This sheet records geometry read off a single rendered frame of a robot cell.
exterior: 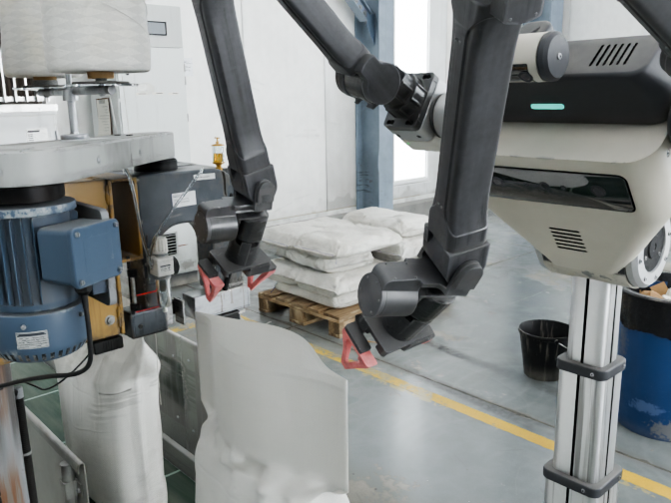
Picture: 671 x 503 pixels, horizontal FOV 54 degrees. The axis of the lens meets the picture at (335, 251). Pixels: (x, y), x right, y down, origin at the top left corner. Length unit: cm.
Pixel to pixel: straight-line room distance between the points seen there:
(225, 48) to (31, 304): 49
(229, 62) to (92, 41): 21
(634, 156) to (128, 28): 80
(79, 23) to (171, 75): 419
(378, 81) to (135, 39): 42
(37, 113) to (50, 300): 309
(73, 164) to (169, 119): 420
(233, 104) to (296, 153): 567
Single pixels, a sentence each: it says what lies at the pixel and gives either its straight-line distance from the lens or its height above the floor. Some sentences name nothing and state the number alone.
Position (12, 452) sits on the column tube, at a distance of 146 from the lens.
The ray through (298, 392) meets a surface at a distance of 112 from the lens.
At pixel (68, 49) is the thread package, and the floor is 156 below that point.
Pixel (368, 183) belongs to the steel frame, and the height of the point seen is 53.
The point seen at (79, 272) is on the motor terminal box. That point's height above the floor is 124.
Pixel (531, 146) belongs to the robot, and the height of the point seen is 140.
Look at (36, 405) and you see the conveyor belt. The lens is 274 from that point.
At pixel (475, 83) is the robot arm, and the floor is 150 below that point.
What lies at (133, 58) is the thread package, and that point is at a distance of 113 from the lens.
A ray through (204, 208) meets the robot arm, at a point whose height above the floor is 130.
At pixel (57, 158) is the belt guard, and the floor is 140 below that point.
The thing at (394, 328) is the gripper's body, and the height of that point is 117.
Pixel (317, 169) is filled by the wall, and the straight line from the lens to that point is 695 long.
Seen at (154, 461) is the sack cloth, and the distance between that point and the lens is 188.
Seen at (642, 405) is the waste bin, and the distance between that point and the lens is 323.
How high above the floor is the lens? 149
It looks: 13 degrees down
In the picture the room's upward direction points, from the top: 1 degrees counter-clockwise
